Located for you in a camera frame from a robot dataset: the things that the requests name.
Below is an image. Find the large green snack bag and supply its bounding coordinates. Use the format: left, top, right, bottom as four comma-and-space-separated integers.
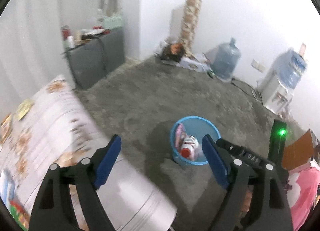
9, 200, 30, 230

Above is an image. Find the light blue tissue box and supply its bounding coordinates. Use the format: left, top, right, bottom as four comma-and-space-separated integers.
0, 169, 16, 208

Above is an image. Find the white yogurt bottle red cap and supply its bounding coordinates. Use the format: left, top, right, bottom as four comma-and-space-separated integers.
180, 135, 200, 161

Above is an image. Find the purple blue snack bag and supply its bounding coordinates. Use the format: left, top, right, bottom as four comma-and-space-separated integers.
175, 123, 187, 151

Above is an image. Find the blue plastic trash bin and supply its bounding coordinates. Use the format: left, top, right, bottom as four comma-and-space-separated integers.
170, 116, 221, 166

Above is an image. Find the water dispenser with jug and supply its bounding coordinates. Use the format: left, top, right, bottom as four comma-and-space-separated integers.
258, 44, 307, 115

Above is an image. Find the floral tablecloth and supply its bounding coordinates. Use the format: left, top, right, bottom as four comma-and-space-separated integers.
1, 75, 177, 230

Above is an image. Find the orange noodle packet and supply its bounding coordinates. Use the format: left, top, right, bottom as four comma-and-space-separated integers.
1, 114, 12, 144

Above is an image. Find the yellow green snack packet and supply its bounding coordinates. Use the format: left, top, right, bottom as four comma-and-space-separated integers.
14, 98, 34, 121

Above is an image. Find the blue water jug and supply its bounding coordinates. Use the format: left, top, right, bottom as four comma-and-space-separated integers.
211, 38, 241, 81

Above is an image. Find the black orange bag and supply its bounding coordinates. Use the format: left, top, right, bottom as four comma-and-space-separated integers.
160, 43, 185, 63

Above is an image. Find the grey cabinet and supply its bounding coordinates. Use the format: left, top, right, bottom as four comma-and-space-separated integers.
66, 28, 125, 90

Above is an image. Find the grey curtain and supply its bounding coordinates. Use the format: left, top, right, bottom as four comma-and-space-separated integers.
1, 0, 140, 116

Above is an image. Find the patterned tall board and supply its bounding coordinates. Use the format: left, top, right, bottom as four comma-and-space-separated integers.
180, 0, 202, 51

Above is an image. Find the white small bottle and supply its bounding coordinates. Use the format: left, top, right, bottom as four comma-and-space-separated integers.
67, 35, 75, 50

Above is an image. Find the red thermos bottle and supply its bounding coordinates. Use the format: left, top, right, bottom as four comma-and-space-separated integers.
61, 25, 71, 48

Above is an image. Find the mint green organizer box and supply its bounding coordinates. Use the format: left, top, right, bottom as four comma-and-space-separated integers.
103, 14, 123, 30

